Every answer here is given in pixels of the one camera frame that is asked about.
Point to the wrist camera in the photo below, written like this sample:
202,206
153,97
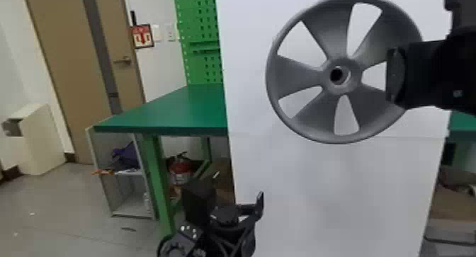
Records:
198,202
463,5

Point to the white panel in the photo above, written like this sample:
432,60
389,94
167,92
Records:
316,195

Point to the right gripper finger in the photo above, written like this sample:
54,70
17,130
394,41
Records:
416,76

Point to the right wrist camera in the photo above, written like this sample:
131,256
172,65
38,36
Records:
463,5

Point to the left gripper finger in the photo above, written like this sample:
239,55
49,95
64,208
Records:
259,204

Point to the grey wheel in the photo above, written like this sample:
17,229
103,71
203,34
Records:
327,24

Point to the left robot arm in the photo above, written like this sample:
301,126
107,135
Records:
178,245

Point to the grey shelf unit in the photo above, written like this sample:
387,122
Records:
111,191

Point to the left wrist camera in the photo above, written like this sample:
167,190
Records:
198,202

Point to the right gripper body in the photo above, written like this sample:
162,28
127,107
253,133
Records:
461,72

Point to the brown door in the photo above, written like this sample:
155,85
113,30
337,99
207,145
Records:
70,72

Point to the red fire extinguisher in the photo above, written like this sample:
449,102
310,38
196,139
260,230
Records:
180,169

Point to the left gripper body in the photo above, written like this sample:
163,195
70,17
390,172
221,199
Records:
228,228

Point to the red wall sign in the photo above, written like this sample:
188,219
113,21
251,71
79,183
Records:
143,36

